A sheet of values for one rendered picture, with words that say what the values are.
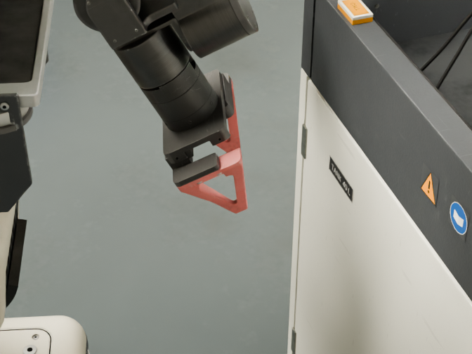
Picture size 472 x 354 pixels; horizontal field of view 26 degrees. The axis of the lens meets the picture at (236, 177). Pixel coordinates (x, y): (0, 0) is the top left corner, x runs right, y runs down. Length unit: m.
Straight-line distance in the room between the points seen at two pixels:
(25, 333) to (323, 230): 0.59
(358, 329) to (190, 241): 0.91
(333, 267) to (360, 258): 0.13
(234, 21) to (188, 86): 0.08
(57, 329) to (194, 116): 0.98
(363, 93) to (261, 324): 0.97
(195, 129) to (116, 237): 1.51
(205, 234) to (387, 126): 1.19
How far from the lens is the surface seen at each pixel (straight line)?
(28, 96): 1.10
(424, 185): 1.26
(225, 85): 1.02
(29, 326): 1.90
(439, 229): 1.25
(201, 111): 0.96
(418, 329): 1.39
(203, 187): 0.98
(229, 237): 2.44
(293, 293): 1.88
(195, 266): 2.37
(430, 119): 1.22
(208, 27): 0.91
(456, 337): 1.29
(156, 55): 0.92
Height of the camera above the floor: 1.65
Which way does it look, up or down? 39 degrees down
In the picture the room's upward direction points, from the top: straight up
